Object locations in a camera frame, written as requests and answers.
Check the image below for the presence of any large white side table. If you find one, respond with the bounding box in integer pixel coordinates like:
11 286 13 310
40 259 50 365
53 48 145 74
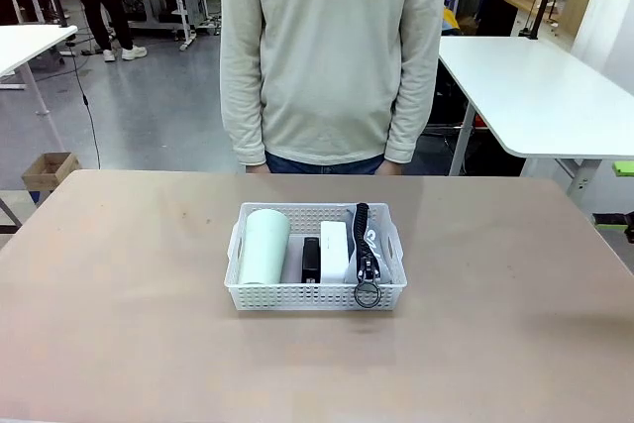
438 35 634 191

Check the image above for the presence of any black stapler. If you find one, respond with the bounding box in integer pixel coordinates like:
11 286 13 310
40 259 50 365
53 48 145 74
300 237 322 284

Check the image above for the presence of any pale green plastic cup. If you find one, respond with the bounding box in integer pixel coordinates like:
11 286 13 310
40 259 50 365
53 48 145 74
237 208 291 287

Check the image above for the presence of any grey campus pencil pouch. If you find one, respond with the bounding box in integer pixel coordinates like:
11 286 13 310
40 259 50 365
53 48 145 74
344 202 397 310

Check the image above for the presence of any white perforated plastic basket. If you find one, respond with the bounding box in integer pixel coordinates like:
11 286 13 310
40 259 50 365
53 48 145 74
225 202 408 313

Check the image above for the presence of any black floor cable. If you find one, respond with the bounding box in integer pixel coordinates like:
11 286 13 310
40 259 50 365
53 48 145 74
61 39 103 170

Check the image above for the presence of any white table with slanted leg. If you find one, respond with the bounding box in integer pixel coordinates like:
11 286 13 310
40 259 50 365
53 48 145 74
0 24 79 147

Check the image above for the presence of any person's left forearm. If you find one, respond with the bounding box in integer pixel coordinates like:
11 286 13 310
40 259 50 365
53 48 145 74
384 65 440 162

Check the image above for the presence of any small cardboard box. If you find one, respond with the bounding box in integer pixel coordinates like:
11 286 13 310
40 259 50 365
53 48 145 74
20 152 82 206

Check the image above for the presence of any white digital alarm clock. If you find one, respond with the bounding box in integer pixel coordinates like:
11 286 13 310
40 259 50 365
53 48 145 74
319 220 354 284

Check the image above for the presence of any yellow and blue bag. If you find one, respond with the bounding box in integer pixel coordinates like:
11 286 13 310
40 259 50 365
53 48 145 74
439 5 462 37

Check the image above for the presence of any person's right forearm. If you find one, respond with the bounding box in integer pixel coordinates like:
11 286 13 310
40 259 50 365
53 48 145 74
220 65 268 168

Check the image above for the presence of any person in beige sweater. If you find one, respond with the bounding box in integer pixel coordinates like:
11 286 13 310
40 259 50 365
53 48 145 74
219 0 450 176

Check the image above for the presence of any wooden workbench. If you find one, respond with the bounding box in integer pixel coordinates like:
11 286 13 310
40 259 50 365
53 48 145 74
499 0 581 38

